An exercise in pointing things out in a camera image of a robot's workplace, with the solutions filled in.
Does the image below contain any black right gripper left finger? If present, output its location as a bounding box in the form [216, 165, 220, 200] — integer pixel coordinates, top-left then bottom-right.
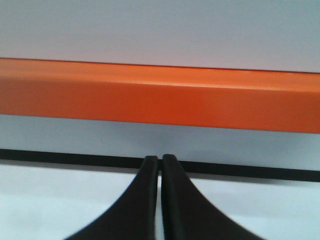
[68, 156, 158, 240]

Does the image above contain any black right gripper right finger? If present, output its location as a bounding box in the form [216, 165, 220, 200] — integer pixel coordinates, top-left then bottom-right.
[161, 154, 258, 240]

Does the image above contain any orange sash handle bar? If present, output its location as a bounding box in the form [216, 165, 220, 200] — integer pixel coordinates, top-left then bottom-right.
[0, 58, 320, 134]

